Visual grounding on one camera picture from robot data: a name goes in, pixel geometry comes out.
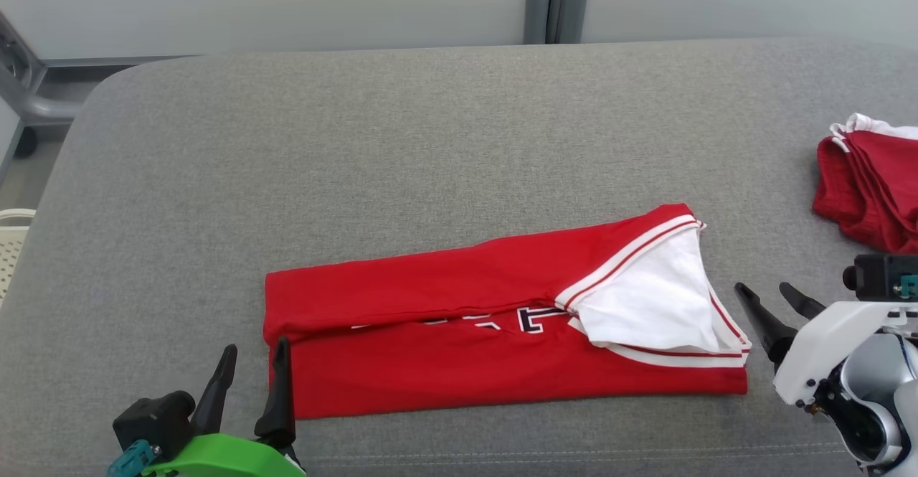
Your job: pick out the white plastic laundry basket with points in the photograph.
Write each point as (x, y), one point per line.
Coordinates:
(13, 247)

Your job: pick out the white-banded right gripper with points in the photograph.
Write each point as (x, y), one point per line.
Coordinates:
(825, 344)

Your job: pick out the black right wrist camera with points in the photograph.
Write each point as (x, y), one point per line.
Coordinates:
(878, 276)

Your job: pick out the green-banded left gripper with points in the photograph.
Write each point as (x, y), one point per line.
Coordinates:
(229, 459)

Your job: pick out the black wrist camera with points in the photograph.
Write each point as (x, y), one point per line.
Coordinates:
(878, 276)
(150, 419)

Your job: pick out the red shorts with white stripe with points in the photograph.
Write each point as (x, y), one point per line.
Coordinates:
(875, 190)

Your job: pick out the grey partition post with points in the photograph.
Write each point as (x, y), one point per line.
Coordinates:
(556, 7)

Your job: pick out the red white basketball jersey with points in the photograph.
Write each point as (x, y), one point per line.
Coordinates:
(430, 369)

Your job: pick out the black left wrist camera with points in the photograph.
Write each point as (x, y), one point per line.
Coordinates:
(150, 419)

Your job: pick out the grey metal frame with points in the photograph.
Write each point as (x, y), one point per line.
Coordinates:
(29, 100)

